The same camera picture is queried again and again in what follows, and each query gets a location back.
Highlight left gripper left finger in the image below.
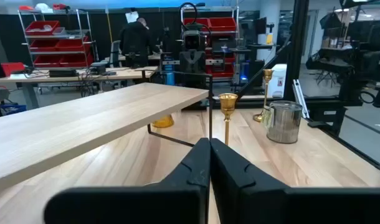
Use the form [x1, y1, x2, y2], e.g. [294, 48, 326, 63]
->
[43, 138, 212, 224]

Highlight white plastic container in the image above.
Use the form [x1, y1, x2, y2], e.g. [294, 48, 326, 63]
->
[267, 63, 288, 99]

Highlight wooden shelf riser black legs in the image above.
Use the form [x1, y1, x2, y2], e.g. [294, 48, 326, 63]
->
[0, 70, 214, 196]

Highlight black aluminium rig frame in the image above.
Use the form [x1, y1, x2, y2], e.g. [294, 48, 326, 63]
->
[182, 0, 380, 175]

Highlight red box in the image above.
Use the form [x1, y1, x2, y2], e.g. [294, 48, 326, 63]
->
[0, 62, 26, 77]

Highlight person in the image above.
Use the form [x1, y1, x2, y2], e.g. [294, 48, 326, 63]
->
[118, 17, 158, 68]

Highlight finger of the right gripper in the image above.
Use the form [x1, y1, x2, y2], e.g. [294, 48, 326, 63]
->
[192, 52, 201, 75]
[185, 52, 194, 75]

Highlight white plastic bag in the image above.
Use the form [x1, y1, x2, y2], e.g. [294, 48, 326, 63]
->
[34, 2, 54, 13]

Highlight black neighbouring robot rig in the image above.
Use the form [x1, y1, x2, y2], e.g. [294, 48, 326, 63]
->
[305, 12, 380, 109]

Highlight blue cylinder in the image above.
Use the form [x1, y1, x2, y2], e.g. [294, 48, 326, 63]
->
[164, 58, 176, 86]

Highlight silver aluminium bar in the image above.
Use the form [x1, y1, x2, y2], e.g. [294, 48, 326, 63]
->
[292, 79, 311, 119]

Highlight white paper sheet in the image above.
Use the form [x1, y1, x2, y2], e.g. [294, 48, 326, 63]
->
[125, 11, 140, 24]

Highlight black cable bundle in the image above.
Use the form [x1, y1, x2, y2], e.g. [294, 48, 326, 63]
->
[79, 68, 99, 97]

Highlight blue plastic crate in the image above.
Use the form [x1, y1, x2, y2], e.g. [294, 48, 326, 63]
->
[0, 104, 27, 116]

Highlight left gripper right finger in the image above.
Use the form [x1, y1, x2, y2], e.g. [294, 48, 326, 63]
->
[210, 138, 380, 224]

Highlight silver scented candle tin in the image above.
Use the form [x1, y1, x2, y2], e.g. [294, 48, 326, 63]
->
[261, 100, 304, 145]

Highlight short gold candle holder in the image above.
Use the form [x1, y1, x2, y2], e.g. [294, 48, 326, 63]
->
[151, 114, 175, 129]

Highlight grey desktop device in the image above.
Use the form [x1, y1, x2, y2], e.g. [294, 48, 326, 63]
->
[90, 61, 108, 75]

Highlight black clamp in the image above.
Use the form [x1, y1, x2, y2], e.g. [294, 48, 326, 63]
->
[307, 120, 330, 129]

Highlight black monitor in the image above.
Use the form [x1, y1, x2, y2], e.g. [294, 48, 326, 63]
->
[254, 17, 268, 35]

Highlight black flat device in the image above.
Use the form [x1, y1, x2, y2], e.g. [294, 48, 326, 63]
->
[48, 68, 78, 78]

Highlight long wooden desk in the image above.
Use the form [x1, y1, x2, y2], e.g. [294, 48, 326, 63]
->
[0, 65, 159, 110]

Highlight chrome wire shelving rack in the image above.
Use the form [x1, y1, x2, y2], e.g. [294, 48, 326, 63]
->
[17, 8, 99, 70]
[179, 5, 240, 82]

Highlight black computer tower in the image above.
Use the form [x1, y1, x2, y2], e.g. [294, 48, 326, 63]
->
[238, 58, 265, 94]

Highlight tall gold candlestick holder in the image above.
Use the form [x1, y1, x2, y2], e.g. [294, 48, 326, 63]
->
[218, 92, 239, 146]
[252, 68, 275, 123]

